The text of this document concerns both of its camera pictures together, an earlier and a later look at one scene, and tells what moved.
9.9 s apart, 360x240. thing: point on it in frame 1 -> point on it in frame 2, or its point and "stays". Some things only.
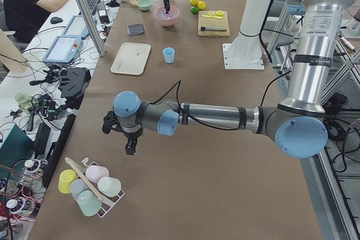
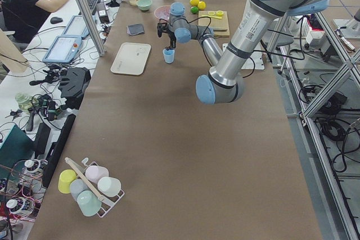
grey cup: x=76 y=186 stays
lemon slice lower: x=219 y=13 stays
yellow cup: x=66 y=176 stays
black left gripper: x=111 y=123 -> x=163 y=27
